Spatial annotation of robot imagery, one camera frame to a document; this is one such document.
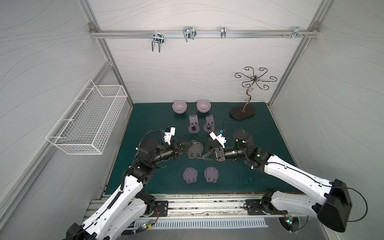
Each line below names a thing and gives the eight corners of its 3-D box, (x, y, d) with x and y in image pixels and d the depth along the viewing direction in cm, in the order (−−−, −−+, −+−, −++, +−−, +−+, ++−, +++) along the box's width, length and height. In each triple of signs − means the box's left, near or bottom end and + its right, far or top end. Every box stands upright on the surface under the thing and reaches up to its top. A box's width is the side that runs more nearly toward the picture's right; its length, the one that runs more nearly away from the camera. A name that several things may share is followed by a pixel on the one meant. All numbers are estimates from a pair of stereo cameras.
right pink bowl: (196, 113, 117) (196, 108, 112) (196, 104, 123) (196, 99, 119) (210, 113, 117) (211, 108, 112) (209, 104, 123) (210, 99, 119)
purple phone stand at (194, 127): (189, 133, 105) (188, 123, 97) (189, 124, 110) (188, 114, 102) (199, 133, 105) (199, 123, 97) (199, 124, 110) (199, 114, 102)
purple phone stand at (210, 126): (203, 132, 105) (204, 123, 97) (203, 123, 110) (204, 114, 102) (213, 132, 105) (214, 123, 97) (212, 123, 110) (213, 114, 102)
